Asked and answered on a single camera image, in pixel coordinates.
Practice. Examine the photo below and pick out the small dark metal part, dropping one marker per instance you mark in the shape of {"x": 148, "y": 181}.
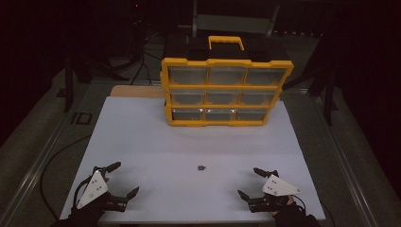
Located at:
{"x": 201, "y": 167}

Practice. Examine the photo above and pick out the person's right hand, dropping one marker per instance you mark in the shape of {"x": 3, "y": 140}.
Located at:
{"x": 288, "y": 208}

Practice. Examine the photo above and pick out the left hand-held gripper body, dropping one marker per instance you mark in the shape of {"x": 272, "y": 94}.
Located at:
{"x": 94, "y": 188}

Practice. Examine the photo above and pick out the grey metal frame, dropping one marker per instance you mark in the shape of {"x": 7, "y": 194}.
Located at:
{"x": 233, "y": 22}

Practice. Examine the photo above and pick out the yellow black organizer cabinet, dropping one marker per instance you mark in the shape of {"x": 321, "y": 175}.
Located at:
{"x": 227, "y": 62}

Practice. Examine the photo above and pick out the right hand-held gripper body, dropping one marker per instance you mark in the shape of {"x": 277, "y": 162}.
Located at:
{"x": 278, "y": 187}

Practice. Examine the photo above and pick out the wooden board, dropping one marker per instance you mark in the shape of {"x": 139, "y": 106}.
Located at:
{"x": 135, "y": 91}

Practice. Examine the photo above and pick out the black rectangular floor bracket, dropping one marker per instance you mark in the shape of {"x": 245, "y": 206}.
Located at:
{"x": 82, "y": 118}

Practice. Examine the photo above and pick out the person's left hand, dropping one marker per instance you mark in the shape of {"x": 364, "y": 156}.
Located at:
{"x": 90, "y": 212}

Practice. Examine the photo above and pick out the black metal stand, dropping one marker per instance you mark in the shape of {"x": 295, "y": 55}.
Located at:
{"x": 71, "y": 82}
{"x": 327, "y": 88}

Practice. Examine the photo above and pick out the set of clear cabinet bins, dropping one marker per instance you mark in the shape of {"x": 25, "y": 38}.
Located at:
{"x": 188, "y": 75}

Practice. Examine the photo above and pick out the aluminium floor rail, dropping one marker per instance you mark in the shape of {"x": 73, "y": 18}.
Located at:
{"x": 353, "y": 164}
{"x": 38, "y": 164}

